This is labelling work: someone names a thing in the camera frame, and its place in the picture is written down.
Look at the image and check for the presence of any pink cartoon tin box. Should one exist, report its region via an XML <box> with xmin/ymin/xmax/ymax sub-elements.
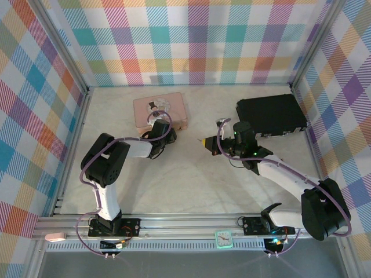
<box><xmin>132</xmin><ymin>92</ymin><xmax>190</xmax><ymax>134</ymax></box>

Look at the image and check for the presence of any black hard case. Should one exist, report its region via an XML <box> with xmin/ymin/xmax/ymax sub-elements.
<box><xmin>236</xmin><ymin>94</ymin><xmax>308</xmax><ymax>139</ymax></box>

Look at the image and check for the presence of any small green square clock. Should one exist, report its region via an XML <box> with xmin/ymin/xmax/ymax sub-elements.
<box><xmin>214</xmin><ymin>229</ymin><xmax>233</xmax><ymax>249</ymax></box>

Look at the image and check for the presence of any small controller board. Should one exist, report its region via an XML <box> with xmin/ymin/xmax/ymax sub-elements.
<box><xmin>100</xmin><ymin>239</ymin><xmax>128</xmax><ymax>250</ymax></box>
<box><xmin>265</xmin><ymin>237</ymin><xmax>286</xmax><ymax>251</ymax></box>

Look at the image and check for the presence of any small pink block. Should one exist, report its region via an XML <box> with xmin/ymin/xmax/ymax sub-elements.
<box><xmin>45</xmin><ymin>232</ymin><xmax>67</xmax><ymax>243</ymax></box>

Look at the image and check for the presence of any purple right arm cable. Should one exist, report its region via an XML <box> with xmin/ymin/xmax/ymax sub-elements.
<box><xmin>216</xmin><ymin>120</ymin><xmax>353</xmax><ymax>258</ymax></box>

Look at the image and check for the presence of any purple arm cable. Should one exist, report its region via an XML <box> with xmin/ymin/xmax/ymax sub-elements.
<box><xmin>216</xmin><ymin>120</ymin><xmax>353</xmax><ymax>258</ymax></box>
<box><xmin>75</xmin><ymin>111</ymin><xmax>174</xmax><ymax>258</ymax></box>

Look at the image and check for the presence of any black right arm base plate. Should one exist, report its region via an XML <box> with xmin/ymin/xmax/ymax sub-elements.
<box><xmin>242</xmin><ymin>215</ymin><xmax>266</xmax><ymax>236</ymax></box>

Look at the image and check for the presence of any long aluminium base rail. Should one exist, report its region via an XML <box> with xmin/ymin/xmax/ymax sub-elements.
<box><xmin>31</xmin><ymin>214</ymin><xmax>328</xmax><ymax>242</ymax></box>

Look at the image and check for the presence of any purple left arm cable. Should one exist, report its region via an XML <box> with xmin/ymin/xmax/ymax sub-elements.
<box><xmin>75</xmin><ymin>111</ymin><xmax>174</xmax><ymax>258</ymax></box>

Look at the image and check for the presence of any aluminium side rail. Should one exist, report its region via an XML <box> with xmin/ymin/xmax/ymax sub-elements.
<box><xmin>52</xmin><ymin>86</ymin><xmax>91</xmax><ymax>218</ymax></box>

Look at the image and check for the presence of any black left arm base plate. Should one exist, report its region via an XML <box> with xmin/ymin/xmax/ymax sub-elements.
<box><xmin>88</xmin><ymin>217</ymin><xmax>142</xmax><ymax>237</ymax></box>

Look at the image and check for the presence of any slotted grey cable tray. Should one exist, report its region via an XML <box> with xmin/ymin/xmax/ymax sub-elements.
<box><xmin>43</xmin><ymin>240</ymin><xmax>290</xmax><ymax>253</ymax></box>

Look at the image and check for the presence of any aluminium corner post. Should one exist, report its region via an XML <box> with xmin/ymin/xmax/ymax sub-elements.
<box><xmin>34</xmin><ymin>0</ymin><xmax>91</xmax><ymax>91</ymax></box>
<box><xmin>290</xmin><ymin>0</ymin><xmax>346</xmax><ymax>89</ymax></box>

